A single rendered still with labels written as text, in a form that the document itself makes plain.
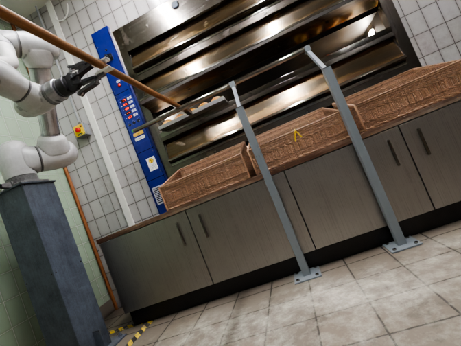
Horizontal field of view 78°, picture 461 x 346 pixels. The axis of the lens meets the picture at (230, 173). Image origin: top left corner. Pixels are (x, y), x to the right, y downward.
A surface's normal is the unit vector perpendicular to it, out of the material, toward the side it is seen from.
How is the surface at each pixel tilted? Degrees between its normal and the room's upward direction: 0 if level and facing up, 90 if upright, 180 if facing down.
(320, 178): 90
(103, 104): 90
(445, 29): 90
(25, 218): 90
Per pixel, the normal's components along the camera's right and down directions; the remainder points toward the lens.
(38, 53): 0.73, 0.36
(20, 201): -0.23, 0.04
